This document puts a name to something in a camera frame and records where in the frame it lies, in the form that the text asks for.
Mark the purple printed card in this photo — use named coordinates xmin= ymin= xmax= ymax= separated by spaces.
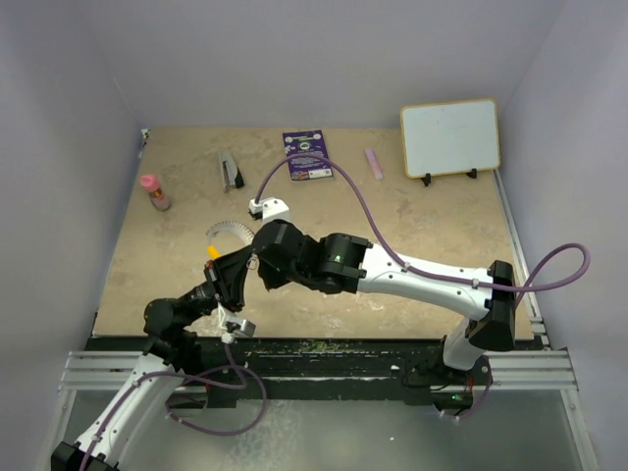
xmin=282 ymin=130 xmax=334 ymax=182

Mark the key with yellow tag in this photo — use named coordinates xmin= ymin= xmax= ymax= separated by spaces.
xmin=247 ymin=257 xmax=259 ymax=270

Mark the pink capped small bottle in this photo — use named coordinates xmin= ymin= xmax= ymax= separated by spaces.
xmin=139 ymin=174 xmax=171 ymax=211

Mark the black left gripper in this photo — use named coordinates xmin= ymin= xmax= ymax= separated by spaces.
xmin=179 ymin=245 xmax=252 ymax=329

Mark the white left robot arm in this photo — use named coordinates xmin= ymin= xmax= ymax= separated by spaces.
xmin=50 ymin=244 xmax=254 ymax=470

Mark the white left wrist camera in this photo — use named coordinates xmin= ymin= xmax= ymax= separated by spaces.
xmin=218 ymin=306 xmax=256 ymax=344

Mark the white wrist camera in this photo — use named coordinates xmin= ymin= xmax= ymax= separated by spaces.
xmin=218 ymin=306 xmax=256 ymax=344
xmin=248 ymin=197 xmax=291 ymax=225

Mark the grey black stapler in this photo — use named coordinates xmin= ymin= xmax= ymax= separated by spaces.
xmin=218 ymin=149 xmax=244 ymax=192

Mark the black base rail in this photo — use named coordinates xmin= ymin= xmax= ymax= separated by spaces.
xmin=87 ymin=335 xmax=497 ymax=410

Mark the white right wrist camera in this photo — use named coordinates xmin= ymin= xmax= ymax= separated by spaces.
xmin=248 ymin=197 xmax=291 ymax=225

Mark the pink eraser stick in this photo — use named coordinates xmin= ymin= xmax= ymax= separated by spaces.
xmin=365 ymin=148 xmax=384 ymax=181

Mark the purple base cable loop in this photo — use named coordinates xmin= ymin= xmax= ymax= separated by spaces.
xmin=164 ymin=362 xmax=269 ymax=436

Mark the small whiteboard on stand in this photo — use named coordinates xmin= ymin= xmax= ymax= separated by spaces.
xmin=400 ymin=98 xmax=501 ymax=186

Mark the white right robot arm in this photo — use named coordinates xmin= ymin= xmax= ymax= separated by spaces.
xmin=252 ymin=220 xmax=515 ymax=384

